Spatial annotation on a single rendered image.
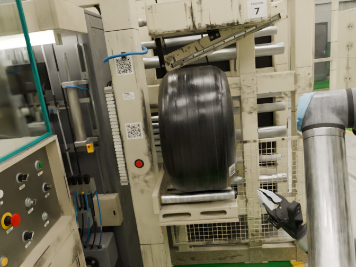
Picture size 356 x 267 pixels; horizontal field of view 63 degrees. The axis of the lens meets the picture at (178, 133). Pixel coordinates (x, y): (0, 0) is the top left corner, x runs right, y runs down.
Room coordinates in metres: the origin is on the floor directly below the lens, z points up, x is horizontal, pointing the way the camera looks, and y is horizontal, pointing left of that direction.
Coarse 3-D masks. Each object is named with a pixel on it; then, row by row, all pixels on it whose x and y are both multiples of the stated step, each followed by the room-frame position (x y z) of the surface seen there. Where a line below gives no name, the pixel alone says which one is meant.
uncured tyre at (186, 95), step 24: (168, 72) 1.30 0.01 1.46; (192, 72) 1.23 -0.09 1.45; (216, 72) 1.21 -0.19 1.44; (168, 96) 1.13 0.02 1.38; (192, 96) 1.11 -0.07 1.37; (216, 96) 1.09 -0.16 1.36; (168, 120) 1.08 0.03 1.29; (192, 120) 1.06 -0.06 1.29; (216, 120) 1.05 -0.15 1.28; (168, 144) 1.06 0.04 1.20; (192, 144) 1.04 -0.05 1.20; (216, 144) 1.03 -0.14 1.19; (168, 168) 1.09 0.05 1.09; (192, 168) 1.05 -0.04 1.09; (216, 168) 1.05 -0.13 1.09
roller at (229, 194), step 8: (184, 192) 1.20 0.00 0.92; (192, 192) 1.19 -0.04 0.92; (200, 192) 1.18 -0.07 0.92; (208, 192) 1.18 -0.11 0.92; (216, 192) 1.17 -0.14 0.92; (224, 192) 1.16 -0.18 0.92; (232, 192) 1.16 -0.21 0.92; (168, 200) 1.18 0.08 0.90; (176, 200) 1.18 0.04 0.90; (184, 200) 1.17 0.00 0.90; (192, 200) 1.17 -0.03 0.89; (200, 200) 1.17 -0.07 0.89; (208, 200) 1.17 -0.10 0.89
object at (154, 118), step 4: (152, 112) 1.80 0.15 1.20; (156, 112) 1.80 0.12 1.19; (152, 116) 1.80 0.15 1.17; (156, 116) 1.68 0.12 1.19; (152, 120) 1.68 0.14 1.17; (156, 120) 1.68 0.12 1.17; (152, 124) 1.67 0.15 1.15; (156, 124) 1.66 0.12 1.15; (156, 128) 1.68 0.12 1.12; (156, 132) 1.68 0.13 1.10; (156, 136) 1.66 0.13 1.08; (156, 140) 1.68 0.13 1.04; (156, 144) 1.68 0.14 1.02; (160, 144) 1.68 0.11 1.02; (156, 148) 1.66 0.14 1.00; (160, 148) 1.66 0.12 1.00; (156, 152) 1.68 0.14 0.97; (160, 152) 1.68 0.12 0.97; (160, 160) 1.66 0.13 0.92
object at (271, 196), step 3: (258, 189) 1.00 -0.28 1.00; (261, 189) 0.99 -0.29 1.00; (264, 192) 0.98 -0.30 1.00; (267, 192) 0.98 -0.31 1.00; (270, 192) 0.98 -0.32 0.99; (267, 195) 0.97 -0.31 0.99; (270, 195) 0.97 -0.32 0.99; (273, 195) 0.97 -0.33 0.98; (276, 195) 0.97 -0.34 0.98; (270, 198) 0.97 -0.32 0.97; (273, 198) 0.96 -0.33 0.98; (276, 198) 0.96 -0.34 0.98; (279, 198) 0.96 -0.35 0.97; (273, 201) 0.96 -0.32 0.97; (276, 201) 0.95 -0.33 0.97; (279, 201) 0.95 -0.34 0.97
